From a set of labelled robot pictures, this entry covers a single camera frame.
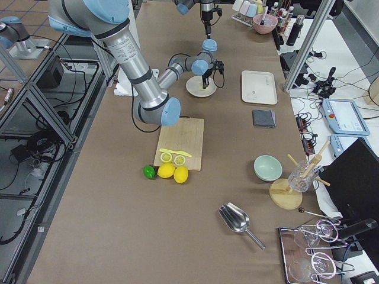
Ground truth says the blue teach pendant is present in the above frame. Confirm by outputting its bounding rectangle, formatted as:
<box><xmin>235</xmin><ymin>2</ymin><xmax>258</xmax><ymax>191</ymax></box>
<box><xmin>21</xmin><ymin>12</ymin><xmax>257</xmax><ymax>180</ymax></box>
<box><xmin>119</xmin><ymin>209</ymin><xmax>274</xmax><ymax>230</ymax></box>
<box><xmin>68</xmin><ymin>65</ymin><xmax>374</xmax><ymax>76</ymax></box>
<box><xmin>322</xmin><ymin>99</ymin><xmax>370</xmax><ymax>136</ymax></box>

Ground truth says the grey folded cloth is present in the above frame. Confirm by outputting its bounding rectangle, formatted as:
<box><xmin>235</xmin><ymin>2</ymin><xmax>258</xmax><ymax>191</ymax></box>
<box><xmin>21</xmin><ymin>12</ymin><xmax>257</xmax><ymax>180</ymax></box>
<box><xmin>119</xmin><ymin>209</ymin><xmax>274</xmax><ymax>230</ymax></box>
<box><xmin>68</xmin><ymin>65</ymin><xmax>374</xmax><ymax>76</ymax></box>
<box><xmin>252</xmin><ymin>109</ymin><xmax>276</xmax><ymax>128</ymax></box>

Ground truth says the clear glass cup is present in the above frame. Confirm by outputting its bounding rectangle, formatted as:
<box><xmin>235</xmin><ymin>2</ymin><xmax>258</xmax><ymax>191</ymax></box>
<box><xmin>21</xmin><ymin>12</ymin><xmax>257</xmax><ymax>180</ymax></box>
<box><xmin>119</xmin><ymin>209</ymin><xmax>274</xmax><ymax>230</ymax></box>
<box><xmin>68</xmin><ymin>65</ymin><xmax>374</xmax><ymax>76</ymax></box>
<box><xmin>288</xmin><ymin>160</ymin><xmax>319</xmax><ymax>192</ymax></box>

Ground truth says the whole lemon near slices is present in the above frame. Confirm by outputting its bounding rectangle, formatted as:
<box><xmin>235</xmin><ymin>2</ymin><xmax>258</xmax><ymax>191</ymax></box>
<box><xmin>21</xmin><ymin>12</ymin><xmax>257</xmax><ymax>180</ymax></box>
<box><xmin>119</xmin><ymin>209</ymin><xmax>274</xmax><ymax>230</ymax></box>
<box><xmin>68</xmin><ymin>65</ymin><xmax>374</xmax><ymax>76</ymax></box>
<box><xmin>157</xmin><ymin>163</ymin><xmax>176</xmax><ymax>179</ymax></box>

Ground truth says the upper lemon slice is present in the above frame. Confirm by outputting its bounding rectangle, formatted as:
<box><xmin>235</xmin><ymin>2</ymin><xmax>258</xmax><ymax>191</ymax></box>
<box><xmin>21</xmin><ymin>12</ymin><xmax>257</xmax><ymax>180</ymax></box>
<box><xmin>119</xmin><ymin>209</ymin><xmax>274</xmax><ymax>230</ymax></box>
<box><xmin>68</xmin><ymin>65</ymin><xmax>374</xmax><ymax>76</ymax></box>
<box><xmin>160</xmin><ymin>152</ymin><xmax>173</xmax><ymax>163</ymax></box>

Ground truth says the cream rabbit tray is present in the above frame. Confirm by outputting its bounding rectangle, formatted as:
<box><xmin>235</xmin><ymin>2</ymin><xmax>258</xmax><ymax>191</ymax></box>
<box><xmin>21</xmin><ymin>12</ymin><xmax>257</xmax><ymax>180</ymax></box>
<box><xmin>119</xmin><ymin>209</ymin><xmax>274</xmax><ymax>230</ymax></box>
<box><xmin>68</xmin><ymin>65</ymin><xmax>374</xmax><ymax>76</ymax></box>
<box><xmin>241</xmin><ymin>70</ymin><xmax>278</xmax><ymax>105</ymax></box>

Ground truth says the round white plate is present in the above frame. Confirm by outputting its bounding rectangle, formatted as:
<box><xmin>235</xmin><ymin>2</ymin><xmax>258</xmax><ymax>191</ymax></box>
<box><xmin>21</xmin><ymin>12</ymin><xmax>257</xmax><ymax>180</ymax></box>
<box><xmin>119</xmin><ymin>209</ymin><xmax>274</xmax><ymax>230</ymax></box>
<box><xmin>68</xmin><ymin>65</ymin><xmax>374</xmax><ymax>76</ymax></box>
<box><xmin>185</xmin><ymin>76</ymin><xmax>217</xmax><ymax>98</ymax></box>

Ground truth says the green lime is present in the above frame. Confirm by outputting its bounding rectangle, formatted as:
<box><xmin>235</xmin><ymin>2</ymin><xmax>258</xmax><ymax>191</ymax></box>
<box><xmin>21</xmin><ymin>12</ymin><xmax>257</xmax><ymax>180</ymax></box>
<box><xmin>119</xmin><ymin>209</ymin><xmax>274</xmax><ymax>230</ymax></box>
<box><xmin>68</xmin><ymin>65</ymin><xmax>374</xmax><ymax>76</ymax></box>
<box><xmin>143</xmin><ymin>165</ymin><xmax>157</xmax><ymax>179</ymax></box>

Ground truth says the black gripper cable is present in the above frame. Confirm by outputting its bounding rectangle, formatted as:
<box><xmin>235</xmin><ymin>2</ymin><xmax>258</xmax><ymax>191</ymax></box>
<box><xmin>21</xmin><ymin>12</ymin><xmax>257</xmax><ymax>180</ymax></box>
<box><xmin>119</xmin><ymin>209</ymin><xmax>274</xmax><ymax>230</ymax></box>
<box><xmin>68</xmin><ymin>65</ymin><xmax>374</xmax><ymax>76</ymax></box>
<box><xmin>168</xmin><ymin>53</ymin><xmax>226</xmax><ymax>89</ymax></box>

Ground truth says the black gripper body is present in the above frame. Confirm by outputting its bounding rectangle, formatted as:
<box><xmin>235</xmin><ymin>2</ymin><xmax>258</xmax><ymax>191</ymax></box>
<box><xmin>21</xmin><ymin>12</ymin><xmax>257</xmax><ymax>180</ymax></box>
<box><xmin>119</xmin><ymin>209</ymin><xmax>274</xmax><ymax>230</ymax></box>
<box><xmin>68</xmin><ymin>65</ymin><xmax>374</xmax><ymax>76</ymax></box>
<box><xmin>202</xmin><ymin>60</ymin><xmax>224</xmax><ymax>84</ymax></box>

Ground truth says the lemon slice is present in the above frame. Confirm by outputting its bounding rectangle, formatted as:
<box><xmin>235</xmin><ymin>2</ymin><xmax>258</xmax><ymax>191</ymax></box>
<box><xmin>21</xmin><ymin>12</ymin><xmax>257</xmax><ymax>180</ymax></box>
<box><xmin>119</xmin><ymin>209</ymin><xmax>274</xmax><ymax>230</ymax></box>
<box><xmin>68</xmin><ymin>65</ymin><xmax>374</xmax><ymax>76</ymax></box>
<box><xmin>160</xmin><ymin>152</ymin><xmax>173</xmax><ymax>163</ymax></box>
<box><xmin>174</xmin><ymin>155</ymin><xmax>187</xmax><ymax>166</ymax></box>

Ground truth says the black thermos bottle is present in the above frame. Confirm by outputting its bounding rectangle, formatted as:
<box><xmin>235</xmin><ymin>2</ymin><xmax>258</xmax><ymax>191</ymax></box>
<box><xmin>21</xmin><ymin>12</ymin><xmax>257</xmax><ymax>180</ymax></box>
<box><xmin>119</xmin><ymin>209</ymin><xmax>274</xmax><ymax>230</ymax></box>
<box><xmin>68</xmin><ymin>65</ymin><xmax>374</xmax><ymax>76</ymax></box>
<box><xmin>286</xmin><ymin>15</ymin><xmax>305</xmax><ymax>46</ymax></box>

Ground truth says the lower lemon slice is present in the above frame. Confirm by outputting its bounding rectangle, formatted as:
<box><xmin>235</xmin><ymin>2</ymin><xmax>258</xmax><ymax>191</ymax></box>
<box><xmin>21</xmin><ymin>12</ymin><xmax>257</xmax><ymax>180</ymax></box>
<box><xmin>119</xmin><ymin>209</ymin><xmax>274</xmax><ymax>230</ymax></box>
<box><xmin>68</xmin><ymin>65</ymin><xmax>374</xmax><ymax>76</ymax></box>
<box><xmin>174</xmin><ymin>155</ymin><xmax>187</xmax><ymax>166</ymax></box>

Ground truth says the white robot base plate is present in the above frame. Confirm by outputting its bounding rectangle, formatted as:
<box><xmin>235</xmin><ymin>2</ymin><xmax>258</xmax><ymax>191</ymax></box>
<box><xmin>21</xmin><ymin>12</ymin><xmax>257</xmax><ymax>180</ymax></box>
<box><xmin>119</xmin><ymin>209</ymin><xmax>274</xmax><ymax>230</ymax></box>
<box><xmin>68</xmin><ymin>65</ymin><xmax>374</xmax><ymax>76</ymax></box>
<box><xmin>114</xmin><ymin>67</ymin><xmax>138</xmax><ymax>96</ymax></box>

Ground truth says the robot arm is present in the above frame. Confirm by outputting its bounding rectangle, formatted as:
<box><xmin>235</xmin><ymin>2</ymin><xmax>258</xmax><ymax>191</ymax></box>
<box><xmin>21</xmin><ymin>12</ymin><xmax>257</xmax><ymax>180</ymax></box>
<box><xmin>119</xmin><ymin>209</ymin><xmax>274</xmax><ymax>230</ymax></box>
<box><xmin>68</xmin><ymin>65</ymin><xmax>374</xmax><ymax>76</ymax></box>
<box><xmin>49</xmin><ymin>1</ymin><xmax>181</xmax><ymax>126</ymax></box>
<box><xmin>158</xmin><ymin>39</ymin><xmax>224</xmax><ymax>90</ymax></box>

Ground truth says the green bowl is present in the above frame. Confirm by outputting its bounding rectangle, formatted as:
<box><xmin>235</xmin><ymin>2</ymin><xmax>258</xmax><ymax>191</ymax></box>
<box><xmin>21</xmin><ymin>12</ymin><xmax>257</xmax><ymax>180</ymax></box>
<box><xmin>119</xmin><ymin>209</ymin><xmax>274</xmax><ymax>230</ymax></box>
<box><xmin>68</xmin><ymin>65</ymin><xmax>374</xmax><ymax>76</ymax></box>
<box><xmin>253</xmin><ymin>155</ymin><xmax>282</xmax><ymax>182</ymax></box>

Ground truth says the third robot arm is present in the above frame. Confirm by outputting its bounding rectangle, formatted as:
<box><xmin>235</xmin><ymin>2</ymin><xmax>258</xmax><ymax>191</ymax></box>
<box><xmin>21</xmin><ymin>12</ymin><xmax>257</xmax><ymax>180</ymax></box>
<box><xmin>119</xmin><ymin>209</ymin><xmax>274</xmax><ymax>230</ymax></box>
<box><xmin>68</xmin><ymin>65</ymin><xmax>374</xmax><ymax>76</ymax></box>
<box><xmin>173</xmin><ymin>0</ymin><xmax>223</xmax><ymax>39</ymax></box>

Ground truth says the pink ice bowl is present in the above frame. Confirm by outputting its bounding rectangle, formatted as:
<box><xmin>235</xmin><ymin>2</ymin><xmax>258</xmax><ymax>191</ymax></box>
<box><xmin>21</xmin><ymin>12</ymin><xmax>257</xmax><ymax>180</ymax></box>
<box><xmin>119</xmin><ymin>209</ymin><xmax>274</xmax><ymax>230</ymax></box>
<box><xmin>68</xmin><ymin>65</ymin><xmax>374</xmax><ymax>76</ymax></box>
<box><xmin>252</xmin><ymin>14</ymin><xmax>278</xmax><ymax>34</ymax></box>

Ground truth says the metal ice scoop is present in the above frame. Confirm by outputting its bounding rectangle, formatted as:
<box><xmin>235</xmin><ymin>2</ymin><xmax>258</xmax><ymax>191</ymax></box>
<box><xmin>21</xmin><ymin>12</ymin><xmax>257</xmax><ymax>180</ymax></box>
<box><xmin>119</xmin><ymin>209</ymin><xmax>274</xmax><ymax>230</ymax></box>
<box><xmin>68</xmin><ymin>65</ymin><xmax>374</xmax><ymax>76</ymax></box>
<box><xmin>219</xmin><ymin>202</ymin><xmax>266</xmax><ymax>250</ymax></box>

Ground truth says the yellow plastic knife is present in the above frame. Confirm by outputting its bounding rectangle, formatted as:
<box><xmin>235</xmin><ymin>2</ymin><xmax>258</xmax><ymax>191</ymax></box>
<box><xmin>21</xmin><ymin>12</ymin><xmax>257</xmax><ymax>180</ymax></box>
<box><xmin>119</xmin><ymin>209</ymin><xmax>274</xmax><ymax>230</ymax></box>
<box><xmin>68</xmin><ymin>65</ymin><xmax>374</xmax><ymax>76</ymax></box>
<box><xmin>159</xmin><ymin>148</ymin><xmax>192</xmax><ymax>157</ymax></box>

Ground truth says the whole lemon outer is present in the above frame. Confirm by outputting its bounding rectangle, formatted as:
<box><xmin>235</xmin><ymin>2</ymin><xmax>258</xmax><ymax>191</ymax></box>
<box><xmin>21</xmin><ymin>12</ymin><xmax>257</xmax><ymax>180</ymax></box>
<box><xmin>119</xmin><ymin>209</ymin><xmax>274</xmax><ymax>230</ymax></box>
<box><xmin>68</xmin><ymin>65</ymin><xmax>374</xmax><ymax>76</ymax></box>
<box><xmin>174</xmin><ymin>166</ymin><xmax>189</xmax><ymax>184</ymax></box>

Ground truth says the bamboo cutting board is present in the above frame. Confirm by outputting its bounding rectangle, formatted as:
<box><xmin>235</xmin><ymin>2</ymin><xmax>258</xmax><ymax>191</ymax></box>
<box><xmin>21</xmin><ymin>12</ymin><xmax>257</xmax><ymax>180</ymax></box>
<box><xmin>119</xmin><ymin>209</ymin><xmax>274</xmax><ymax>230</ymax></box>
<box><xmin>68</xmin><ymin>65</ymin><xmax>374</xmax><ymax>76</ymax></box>
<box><xmin>153</xmin><ymin>118</ymin><xmax>204</xmax><ymax>171</ymax></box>

